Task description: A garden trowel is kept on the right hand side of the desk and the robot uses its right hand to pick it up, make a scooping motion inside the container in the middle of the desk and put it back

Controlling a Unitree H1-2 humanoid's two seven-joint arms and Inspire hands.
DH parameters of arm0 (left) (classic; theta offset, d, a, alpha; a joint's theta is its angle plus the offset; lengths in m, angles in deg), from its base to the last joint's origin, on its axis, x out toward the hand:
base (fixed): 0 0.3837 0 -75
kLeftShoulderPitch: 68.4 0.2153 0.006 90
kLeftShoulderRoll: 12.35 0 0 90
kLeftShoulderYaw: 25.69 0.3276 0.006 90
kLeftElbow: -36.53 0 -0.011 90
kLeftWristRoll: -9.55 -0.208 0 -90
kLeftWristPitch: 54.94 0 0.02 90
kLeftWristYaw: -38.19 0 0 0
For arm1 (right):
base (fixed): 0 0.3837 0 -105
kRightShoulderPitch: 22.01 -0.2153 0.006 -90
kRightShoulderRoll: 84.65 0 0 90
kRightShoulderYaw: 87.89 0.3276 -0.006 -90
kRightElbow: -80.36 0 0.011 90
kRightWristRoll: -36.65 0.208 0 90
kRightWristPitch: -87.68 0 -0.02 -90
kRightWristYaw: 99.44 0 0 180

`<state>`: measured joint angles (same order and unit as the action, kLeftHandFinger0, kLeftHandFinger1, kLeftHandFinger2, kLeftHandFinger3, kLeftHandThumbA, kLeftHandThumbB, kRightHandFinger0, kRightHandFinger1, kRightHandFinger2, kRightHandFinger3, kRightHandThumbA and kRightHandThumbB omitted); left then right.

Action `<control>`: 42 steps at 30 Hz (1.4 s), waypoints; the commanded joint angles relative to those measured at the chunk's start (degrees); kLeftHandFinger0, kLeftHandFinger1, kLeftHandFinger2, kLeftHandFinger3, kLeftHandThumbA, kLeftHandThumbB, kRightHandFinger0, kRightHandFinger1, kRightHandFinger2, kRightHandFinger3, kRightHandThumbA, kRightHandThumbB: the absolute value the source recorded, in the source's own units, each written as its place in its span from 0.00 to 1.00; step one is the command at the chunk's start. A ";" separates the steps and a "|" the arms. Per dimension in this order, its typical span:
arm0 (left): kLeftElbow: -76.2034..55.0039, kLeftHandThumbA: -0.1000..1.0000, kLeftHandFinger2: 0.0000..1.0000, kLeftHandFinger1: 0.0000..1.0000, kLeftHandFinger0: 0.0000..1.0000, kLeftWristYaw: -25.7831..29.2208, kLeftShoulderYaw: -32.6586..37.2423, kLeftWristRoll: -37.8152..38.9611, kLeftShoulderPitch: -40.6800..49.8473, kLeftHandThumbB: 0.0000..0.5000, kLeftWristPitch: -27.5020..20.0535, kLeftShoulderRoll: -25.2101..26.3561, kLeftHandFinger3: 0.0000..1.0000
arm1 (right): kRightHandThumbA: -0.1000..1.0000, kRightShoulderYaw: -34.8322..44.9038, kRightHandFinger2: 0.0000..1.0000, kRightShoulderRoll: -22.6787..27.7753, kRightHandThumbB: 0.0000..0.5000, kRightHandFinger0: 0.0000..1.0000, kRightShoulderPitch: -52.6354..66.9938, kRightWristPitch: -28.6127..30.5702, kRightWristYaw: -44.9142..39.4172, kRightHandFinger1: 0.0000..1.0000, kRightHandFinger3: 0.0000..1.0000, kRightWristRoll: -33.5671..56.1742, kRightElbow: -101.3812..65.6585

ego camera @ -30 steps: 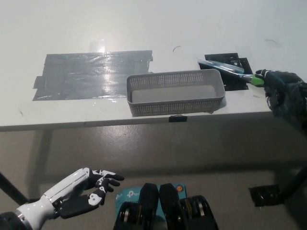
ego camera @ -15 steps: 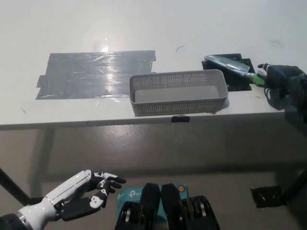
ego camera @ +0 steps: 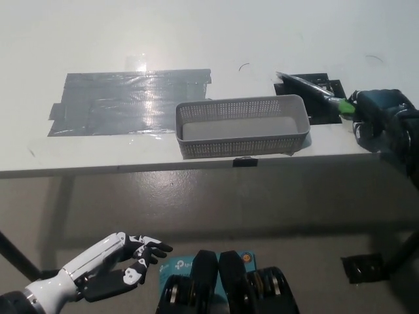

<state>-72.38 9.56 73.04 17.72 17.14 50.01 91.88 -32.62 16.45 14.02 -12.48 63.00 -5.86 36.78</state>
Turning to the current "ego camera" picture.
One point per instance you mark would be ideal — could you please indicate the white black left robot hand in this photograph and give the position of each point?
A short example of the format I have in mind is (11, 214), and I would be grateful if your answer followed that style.
(95, 258)

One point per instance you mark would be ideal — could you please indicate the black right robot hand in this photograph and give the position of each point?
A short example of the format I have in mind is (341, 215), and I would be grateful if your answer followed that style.
(376, 108)

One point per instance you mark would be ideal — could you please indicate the black tape patch on desk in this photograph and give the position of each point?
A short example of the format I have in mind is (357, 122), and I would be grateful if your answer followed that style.
(322, 117)

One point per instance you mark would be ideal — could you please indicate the black table leg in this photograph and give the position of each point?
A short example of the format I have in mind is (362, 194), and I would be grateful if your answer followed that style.
(18, 255)

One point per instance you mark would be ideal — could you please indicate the teal tp-link box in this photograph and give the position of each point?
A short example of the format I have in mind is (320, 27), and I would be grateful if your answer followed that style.
(173, 266)

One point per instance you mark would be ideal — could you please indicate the grey perforated plastic basket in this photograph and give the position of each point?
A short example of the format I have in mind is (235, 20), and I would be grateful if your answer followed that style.
(242, 134)

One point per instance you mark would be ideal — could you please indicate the small black tape strip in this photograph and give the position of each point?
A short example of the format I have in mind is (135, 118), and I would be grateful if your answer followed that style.
(245, 162)

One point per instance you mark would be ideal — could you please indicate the black floor plate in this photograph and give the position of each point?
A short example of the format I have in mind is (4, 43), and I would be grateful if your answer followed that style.
(361, 268)

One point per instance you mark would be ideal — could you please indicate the large grey duct tape patch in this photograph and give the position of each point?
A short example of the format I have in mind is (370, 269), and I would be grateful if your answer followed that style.
(108, 104)

